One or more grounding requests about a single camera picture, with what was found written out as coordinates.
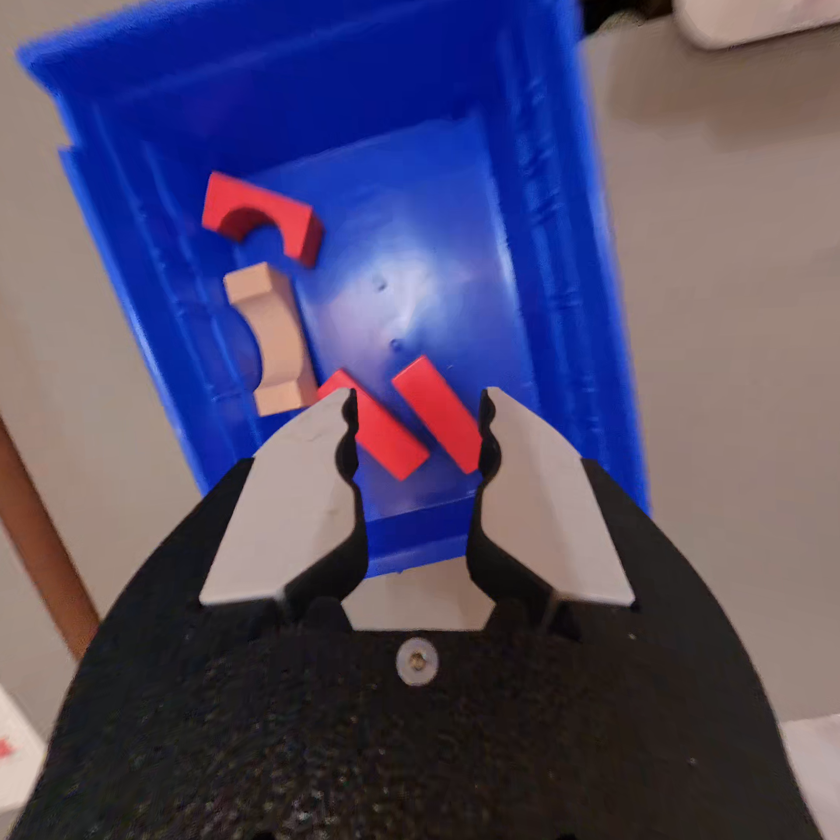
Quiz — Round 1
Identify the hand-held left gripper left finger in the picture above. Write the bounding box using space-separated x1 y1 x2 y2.
199 387 368 623

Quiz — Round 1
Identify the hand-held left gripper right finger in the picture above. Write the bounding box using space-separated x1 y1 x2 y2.
466 386 636 626

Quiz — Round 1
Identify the blue plastic bin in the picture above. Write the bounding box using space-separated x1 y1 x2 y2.
16 0 652 580

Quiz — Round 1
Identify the red rectangular block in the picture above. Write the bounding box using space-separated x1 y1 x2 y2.
392 356 484 475
317 369 431 480

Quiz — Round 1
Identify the beige arch block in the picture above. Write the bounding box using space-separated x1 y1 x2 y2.
223 261 320 417

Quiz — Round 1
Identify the red arch block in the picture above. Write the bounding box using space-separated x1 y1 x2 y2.
201 172 324 269

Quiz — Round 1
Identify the white paper with red mark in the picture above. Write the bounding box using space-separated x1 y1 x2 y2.
0 686 47 815

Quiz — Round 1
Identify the white tablet stand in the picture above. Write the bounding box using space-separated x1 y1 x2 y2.
676 0 840 50

